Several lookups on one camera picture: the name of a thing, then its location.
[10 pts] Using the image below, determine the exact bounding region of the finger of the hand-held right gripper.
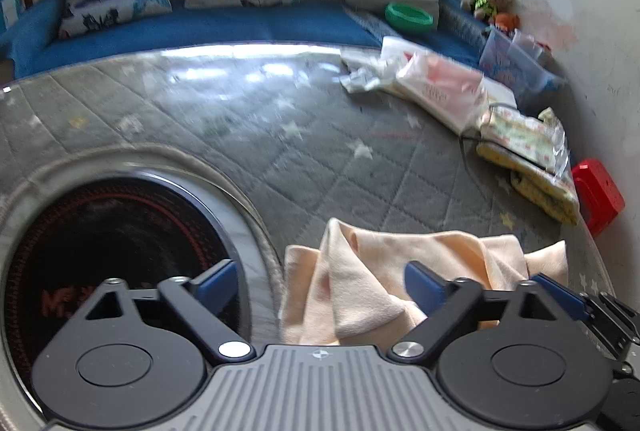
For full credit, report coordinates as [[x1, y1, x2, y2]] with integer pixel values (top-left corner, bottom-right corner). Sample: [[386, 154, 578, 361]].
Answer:
[[531, 272, 637, 357]]

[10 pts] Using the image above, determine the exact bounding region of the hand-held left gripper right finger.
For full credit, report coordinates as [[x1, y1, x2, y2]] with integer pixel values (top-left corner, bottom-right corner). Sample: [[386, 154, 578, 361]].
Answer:
[[388, 260, 587, 365]]

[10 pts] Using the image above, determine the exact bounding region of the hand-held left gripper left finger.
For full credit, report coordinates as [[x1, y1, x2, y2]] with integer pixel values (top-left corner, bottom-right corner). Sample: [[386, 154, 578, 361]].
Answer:
[[65, 259, 253, 360]]

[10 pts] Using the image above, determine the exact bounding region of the cream knit garment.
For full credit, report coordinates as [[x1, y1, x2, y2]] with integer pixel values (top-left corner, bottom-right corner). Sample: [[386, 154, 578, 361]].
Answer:
[[277, 217, 571, 347]]

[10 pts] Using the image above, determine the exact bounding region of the red plastic stool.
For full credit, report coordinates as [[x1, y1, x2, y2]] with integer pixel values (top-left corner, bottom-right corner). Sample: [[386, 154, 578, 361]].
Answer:
[[570, 158, 627, 238]]

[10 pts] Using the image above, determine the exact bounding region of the round black glass cooktop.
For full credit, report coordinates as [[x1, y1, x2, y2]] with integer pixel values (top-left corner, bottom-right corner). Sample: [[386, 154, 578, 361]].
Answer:
[[2, 171, 251, 412]]

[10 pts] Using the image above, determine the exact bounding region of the yellow patterned cloth package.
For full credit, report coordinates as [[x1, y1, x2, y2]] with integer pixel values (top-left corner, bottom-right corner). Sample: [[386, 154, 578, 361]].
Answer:
[[475, 106, 570, 176]]

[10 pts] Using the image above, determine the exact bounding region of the pink clear plastic bag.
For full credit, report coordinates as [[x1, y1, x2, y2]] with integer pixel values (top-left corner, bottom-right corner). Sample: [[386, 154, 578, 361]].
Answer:
[[395, 51, 517, 134]]

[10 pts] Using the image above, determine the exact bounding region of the crumpled white plastic bag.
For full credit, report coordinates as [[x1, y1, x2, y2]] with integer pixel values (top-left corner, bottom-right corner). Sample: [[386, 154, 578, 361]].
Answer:
[[340, 36, 417, 94]]

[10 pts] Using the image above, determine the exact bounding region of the clear plastic storage box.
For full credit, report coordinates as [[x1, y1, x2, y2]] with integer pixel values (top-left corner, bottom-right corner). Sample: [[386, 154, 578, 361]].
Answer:
[[477, 27, 568, 109]]

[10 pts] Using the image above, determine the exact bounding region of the blue sofa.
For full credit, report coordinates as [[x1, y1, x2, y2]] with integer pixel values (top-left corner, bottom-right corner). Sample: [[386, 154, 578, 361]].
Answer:
[[0, 0, 501, 79]]

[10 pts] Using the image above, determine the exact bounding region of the green plastic bowl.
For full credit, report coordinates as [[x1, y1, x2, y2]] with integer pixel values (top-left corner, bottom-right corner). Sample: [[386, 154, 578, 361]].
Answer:
[[385, 2, 435, 34]]

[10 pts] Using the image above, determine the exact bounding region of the brown stuffed toy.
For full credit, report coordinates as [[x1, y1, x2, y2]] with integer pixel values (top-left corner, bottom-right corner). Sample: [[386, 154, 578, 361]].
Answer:
[[460, 0, 522, 36]]

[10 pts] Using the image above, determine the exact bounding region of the thin black cable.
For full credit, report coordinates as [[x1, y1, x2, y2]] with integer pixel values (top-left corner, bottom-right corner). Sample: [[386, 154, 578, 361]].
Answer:
[[459, 100, 518, 204]]

